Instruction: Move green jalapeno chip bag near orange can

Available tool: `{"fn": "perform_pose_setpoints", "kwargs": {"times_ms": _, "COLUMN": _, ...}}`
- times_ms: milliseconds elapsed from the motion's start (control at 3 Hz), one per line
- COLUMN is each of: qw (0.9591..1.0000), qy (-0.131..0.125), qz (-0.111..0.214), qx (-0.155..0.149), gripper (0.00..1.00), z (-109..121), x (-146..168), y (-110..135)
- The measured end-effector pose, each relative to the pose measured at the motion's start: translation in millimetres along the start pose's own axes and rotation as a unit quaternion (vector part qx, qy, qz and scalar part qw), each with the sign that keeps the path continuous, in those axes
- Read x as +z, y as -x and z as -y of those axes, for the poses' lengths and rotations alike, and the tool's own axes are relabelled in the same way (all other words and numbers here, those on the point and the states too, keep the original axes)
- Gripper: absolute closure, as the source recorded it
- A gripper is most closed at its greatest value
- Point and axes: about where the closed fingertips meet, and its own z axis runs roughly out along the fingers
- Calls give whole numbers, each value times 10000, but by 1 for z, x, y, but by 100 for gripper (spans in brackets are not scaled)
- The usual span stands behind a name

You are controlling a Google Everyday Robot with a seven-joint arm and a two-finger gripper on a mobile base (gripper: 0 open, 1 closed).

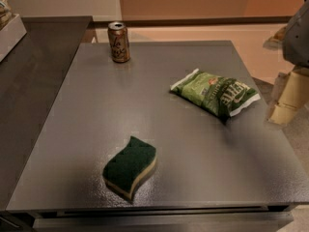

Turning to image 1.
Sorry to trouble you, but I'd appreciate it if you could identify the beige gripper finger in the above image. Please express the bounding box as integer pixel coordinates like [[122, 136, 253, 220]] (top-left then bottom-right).
[[271, 72, 289, 102], [267, 66, 309, 126]]

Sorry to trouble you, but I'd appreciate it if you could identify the green jalapeno chip bag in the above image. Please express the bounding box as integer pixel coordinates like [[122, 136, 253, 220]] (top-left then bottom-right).
[[170, 69, 261, 119]]

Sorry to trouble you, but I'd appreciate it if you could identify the orange soda can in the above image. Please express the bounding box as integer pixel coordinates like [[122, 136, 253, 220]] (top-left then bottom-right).
[[107, 21, 130, 63]]

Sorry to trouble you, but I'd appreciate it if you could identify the green yellow sponge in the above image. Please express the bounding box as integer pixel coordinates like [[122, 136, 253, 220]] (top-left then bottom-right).
[[102, 136, 156, 200]]

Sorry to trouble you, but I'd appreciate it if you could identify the dark side counter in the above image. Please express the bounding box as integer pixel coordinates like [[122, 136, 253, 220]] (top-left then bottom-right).
[[0, 16, 92, 212]]

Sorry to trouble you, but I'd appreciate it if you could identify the white box with items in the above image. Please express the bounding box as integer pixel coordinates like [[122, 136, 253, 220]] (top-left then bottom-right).
[[0, 0, 27, 62]]

